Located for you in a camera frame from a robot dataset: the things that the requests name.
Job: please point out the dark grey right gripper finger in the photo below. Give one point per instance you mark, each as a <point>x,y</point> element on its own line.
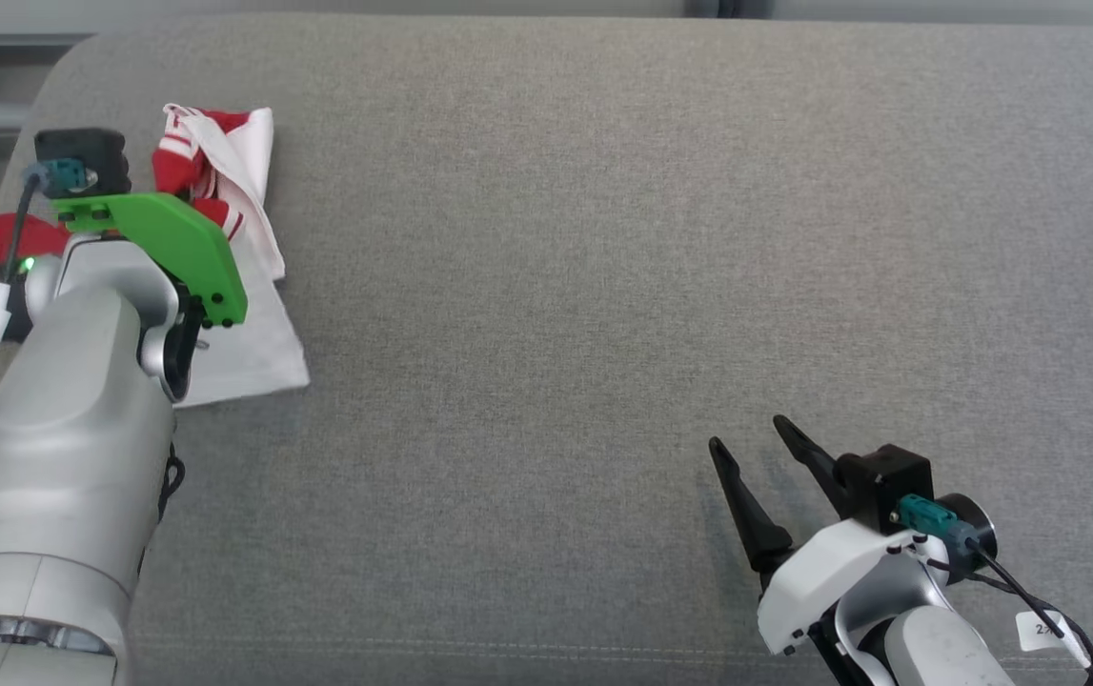
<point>818,467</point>
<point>760,534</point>

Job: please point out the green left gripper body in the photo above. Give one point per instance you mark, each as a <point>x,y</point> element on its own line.
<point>174,243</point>

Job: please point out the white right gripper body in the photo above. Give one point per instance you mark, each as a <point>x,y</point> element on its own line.
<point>822,572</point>

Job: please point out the white folded garment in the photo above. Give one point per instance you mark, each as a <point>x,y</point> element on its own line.
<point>255,343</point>

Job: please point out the red garment with striped trim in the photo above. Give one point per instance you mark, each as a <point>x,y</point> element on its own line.
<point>179,167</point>

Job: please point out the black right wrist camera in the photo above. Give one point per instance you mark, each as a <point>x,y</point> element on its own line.
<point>889,481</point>

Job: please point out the grey metal post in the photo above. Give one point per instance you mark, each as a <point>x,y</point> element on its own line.
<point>746,8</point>
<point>703,8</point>

